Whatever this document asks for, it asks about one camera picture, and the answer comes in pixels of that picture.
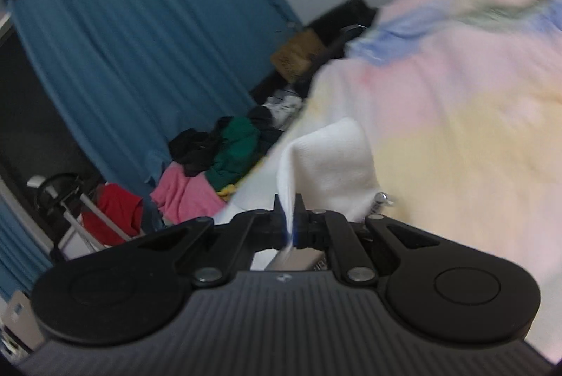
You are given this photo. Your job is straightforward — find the bed with pastel sheet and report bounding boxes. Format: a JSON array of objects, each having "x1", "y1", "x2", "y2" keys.
[{"x1": 220, "y1": 0, "x2": 562, "y2": 363}]

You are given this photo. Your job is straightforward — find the yellow garment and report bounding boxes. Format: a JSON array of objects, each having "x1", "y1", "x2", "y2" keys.
[{"x1": 217, "y1": 183, "x2": 240, "y2": 202}]

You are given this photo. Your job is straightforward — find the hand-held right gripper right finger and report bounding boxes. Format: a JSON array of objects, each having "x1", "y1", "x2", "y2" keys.
[{"x1": 293, "y1": 194, "x2": 444, "y2": 284}]

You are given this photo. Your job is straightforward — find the pink garment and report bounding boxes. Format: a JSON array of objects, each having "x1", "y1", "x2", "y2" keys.
[{"x1": 150, "y1": 163, "x2": 229, "y2": 225}]

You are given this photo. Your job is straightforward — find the brown paper bag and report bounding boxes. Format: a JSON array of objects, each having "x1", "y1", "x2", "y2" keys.
[{"x1": 270, "y1": 28, "x2": 326, "y2": 82}]

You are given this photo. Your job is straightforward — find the pile of clothes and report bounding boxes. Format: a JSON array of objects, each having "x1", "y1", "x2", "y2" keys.
[{"x1": 169, "y1": 106, "x2": 286, "y2": 177}]

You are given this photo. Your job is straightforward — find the red garment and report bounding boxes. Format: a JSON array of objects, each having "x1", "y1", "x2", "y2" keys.
[{"x1": 81, "y1": 183, "x2": 145, "y2": 247}]

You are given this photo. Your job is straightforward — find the black sofa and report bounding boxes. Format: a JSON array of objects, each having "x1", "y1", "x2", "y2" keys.
[{"x1": 250, "y1": 0, "x2": 378, "y2": 104}]

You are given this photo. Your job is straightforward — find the garment steamer stand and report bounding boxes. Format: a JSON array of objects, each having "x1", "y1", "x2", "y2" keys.
[{"x1": 26, "y1": 173, "x2": 132, "y2": 259}]

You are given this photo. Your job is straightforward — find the blue curtain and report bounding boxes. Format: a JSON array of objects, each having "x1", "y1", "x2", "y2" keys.
[
  {"x1": 2, "y1": 0, "x2": 303, "y2": 201},
  {"x1": 0, "y1": 196, "x2": 54, "y2": 302}
]

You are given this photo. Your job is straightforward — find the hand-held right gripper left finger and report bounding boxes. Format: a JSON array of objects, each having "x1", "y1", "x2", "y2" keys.
[{"x1": 127, "y1": 195, "x2": 288, "y2": 286}]

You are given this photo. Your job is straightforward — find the green garment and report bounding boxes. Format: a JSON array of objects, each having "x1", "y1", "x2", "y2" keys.
[{"x1": 205, "y1": 117, "x2": 261, "y2": 189}]

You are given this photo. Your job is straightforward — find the white pants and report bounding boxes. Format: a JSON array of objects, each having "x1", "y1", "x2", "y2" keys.
[{"x1": 266, "y1": 117, "x2": 391, "y2": 271}]

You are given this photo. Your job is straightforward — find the white patterned cloth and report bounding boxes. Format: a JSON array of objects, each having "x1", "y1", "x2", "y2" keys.
[{"x1": 266, "y1": 92, "x2": 303, "y2": 126}]

